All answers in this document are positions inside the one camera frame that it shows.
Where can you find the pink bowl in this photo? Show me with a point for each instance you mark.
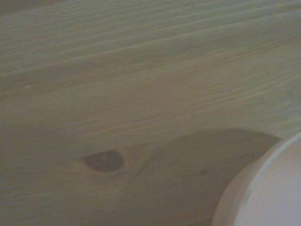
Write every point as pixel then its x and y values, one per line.
pixel 275 188

